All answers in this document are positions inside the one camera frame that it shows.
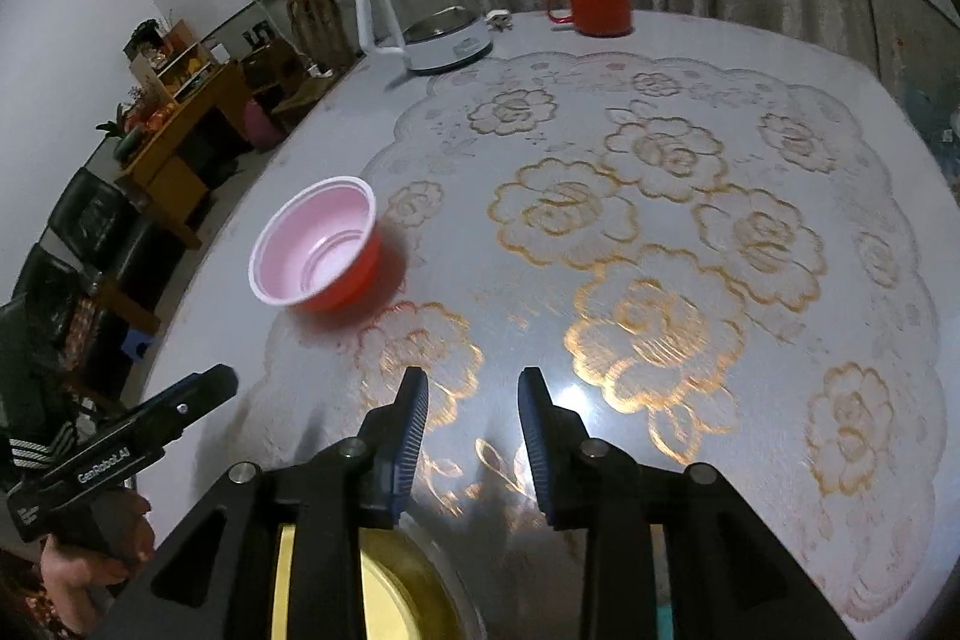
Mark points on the wooden sideboard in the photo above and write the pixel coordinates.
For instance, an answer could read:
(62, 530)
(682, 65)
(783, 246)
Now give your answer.
(206, 130)

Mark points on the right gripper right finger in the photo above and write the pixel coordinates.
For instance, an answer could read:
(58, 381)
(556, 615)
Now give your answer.
(729, 576)

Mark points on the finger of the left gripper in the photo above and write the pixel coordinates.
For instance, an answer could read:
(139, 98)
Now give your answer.
(165, 407)

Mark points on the stainless steel bowl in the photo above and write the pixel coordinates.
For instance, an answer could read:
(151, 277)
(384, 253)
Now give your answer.
(470, 618)

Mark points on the small wooden shelf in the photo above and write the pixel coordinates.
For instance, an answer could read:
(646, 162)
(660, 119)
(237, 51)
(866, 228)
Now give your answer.
(171, 63)

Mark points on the white electric kettle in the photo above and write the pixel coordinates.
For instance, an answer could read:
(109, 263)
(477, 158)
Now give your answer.
(429, 36)

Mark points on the red plastic bowl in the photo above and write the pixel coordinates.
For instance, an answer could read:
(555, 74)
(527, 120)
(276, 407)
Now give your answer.
(320, 250)

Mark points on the wooden chair by wall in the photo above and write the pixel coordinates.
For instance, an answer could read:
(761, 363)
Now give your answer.
(317, 27)

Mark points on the left hand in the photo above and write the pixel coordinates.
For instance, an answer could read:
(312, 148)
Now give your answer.
(73, 576)

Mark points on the black leather chair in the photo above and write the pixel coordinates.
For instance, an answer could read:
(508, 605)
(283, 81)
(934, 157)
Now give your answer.
(68, 299)

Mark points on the lace table mat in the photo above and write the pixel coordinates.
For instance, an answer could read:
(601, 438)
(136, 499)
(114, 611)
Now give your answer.
(707, 265)

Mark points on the yellow bowl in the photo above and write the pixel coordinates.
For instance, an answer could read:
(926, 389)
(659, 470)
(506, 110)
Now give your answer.
(402, 595)

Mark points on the red mug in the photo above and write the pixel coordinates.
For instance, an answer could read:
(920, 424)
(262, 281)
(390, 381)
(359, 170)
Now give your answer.
(597, 18)

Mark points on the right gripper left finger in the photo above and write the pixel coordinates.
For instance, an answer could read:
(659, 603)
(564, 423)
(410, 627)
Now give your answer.
(262, 546)

